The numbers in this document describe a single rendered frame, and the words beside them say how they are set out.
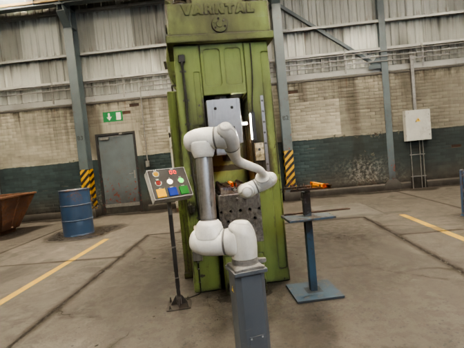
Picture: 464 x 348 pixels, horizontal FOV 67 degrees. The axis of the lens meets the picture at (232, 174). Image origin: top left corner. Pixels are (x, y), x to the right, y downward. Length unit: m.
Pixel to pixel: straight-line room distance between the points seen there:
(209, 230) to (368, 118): 7.95
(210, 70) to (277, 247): 1.78
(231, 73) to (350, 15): 7.08
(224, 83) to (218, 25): 0.52
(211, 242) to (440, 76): 9.03
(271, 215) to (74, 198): 4.70
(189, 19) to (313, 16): 6.85
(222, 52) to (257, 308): 2.27
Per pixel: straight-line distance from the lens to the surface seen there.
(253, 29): 3.52
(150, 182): 2.95
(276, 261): 3.53
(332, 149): 9.38
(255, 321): 2.18
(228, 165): 3.65
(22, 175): 10.98
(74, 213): 7.35
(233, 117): 3.19
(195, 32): 3.45
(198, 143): 2.06
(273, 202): 3.41
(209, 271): 3.45
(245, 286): 2.09
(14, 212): 9.10
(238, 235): 2.02
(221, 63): 3.42
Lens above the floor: 1.26
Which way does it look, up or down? 3 degrees down
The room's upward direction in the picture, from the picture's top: 5 degrees counter-clockwise
